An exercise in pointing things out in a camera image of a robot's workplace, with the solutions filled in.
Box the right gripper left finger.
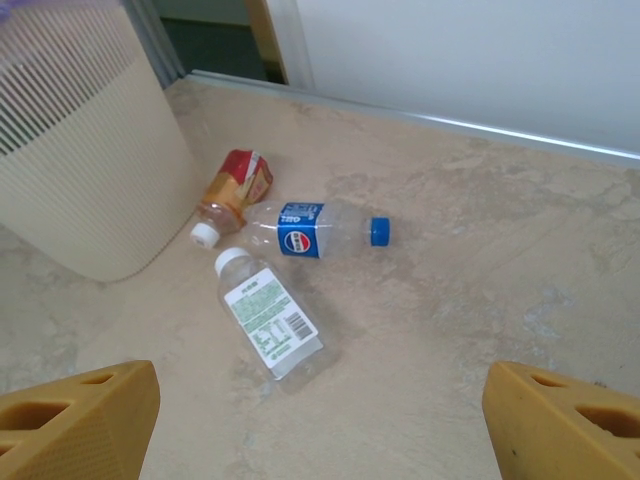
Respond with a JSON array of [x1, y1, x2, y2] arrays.
[[0, 359, 161, 480]]

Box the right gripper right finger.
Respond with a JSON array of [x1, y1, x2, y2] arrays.
[[482, 360, 640, 480]]

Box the white green label clear bottle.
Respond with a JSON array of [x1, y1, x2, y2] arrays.
[[213, 246, 341, 396]]

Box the red orange label tea bottle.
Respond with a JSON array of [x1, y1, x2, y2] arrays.
[[189, 148, 275, 250]]

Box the Pepsi label bottle blue cap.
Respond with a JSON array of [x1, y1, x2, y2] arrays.
[[243, 200, 392, 260]]

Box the cream ribbed waste bin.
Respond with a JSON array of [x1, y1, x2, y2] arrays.
[[0, 49, 197, 284]]

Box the aluminium table edge strip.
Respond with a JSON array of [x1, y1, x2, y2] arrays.
[[187, 69, 640, 161]]

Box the brown wooden door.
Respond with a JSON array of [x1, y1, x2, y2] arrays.
[[244, 0, 292, 85]]

